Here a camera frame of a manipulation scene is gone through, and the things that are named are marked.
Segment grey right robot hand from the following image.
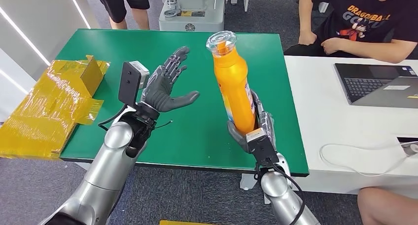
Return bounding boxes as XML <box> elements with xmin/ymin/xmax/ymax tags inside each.
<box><xmin>227</xmin><ymin>90</ymin><xmax>278</xmax><ymax>154</ymax></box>

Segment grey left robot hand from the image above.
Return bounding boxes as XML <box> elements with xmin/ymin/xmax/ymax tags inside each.
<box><xmin>141</xmin><ymin>46</ymin><xmax>201</xmax><ymax>113</ymax></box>

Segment orange plastic bottle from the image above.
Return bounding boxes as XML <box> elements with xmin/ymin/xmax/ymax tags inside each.
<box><xmin>206</xmin><ymin>30</ymin><xmax>257</xmax><ymax>135</ymax></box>

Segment standing person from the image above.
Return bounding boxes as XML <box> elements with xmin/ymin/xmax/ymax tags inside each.
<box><xmin>81</xmin><ymin>0</ymin><xmax>151</xmax><ymax>31</ymax></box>

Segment dark grey laptop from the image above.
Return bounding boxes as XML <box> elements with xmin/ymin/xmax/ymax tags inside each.
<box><xmin>333</xmin><ymin>63</ymin><xmax>418</xmax><ymax>109</ymax></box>

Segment yellow taped cardboard box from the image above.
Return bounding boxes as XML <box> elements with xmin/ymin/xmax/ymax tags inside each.
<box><xmin>0</xmin><ymin>55</ymin><xmax>111</xmax><ymax>161</ymax></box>

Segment yellow flat item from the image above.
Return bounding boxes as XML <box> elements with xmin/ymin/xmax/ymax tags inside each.
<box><xmin>159</xmin><ymin>220</ymin><xmax>209</xmax><ymax>225</ymax></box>

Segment seated person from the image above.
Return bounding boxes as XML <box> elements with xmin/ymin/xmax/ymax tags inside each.
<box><xmin>283</xmin><ymin>0</ymin><xmax>418</xmax><ymax>64</ymax></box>

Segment person's knee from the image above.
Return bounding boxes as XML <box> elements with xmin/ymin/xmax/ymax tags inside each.
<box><xmin>356</xmin><ymin>187</ymin><xmax>418</xmax><ymax>225</ymax></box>

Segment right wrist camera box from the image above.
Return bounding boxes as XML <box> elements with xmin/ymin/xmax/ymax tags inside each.
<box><xmin>245</xmin><ymin>128</ymin><xmax>280</xmax><ymax>168</ymax></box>

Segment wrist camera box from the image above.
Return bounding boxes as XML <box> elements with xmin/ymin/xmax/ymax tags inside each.
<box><xmin>118</xmin><ymin>61</ymin><xmax>150</xmax><ymax>107</ymax></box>
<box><xmin>245</xmin><ymin>128</ymin><xmax>280</xmax><ymax>168</ymax></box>

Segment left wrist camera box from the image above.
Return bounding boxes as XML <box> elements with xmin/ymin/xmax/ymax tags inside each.
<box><xmin>118</xmin><ymin>61</ymin><xmax>150</xmax><ymax>107</ymax></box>

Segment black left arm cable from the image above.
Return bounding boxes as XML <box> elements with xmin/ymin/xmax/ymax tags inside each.
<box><xmin>98</xmin><ymin>102</ymin><xmax>130</xmax><ymax>132</ymax></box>

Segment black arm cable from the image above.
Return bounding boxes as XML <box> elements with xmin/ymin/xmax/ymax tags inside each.
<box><xmin>98</xmin><ymin>102</ymin><xmax>130</xmax><ymax>132</ymax></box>
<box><xmin>254</xmin><ymin>163</ymin><xmax>306</xmax><ymax>225</ymax></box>

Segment white cable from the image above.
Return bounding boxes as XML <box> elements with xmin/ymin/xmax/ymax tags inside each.
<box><xmin>319</xmin><ymin>142</ymin><xmax>418</xmax><ymax>178</ymax></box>

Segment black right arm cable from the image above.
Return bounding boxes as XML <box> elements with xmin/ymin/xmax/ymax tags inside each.
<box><xmin>254</xmin><ymin>163</ymin><xmax>306</xmax><ymax>225</ymax></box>

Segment pale grey machine pedestal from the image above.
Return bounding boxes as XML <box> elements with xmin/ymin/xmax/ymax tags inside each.
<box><xmin>158</xmin><ymin>0</ymin><xmax>226</xmax><ymax>32</ymax></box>

